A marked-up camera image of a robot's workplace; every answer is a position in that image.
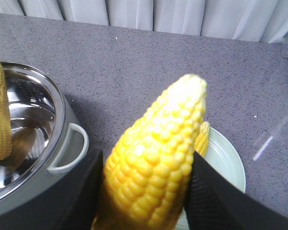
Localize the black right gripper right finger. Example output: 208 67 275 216
184 152 288 230

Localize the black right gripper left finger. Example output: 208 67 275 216
0 149 103 230

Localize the light green round plate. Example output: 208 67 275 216
175 127 246 230

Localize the green electric cooking pot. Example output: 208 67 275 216
0 61 90 222

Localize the grey stone countertop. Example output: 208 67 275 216
0 14 288 215

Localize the white pleated curtain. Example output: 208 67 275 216
0 0 288 43

